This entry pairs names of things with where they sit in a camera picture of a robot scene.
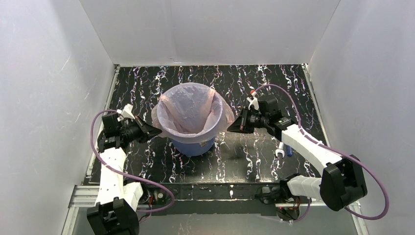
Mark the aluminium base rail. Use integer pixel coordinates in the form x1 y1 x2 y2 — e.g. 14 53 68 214
63 183 369 235

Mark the silver open-end wrench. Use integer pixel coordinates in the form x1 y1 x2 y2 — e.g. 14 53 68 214
275 142 285 158

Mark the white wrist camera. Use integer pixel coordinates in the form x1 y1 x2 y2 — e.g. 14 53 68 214
116 104 135 121
247 90 259 111

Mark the pink plastic trash bag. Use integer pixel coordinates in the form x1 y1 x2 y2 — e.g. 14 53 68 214
151 82 235 144

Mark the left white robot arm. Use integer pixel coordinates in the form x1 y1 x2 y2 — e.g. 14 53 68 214
87 110 161 235

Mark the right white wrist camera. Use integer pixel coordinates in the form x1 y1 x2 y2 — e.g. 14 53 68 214
247 90 259 111

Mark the blue plastic trash bin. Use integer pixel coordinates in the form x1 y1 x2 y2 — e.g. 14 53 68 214
156 82 224 158

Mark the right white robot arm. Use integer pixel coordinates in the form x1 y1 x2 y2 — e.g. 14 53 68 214
227 98 368 211

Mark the blue handled screwdriver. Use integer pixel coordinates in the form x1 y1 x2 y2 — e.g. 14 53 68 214
286 145 293 157

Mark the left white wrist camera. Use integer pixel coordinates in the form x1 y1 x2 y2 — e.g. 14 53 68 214
116 104 135 121

